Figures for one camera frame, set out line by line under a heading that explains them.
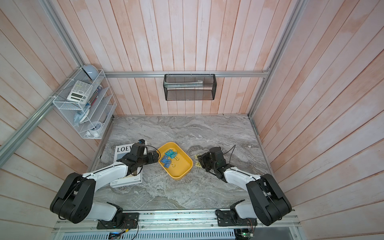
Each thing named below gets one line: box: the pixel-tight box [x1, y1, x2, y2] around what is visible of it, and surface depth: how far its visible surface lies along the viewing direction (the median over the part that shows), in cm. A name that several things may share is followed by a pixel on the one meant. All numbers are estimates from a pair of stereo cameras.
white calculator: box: [66, 80, 93, 105], surface depth 77 cm
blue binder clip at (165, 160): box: [160, 156, 170, 164], surface depth 94 cm
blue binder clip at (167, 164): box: [162, 161, 174, 169], surface depth 94 cm
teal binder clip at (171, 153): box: [164, 149, 178, 159], surface depth 97 cm
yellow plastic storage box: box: [158, 142, 194, 181], surface depth 94 cm
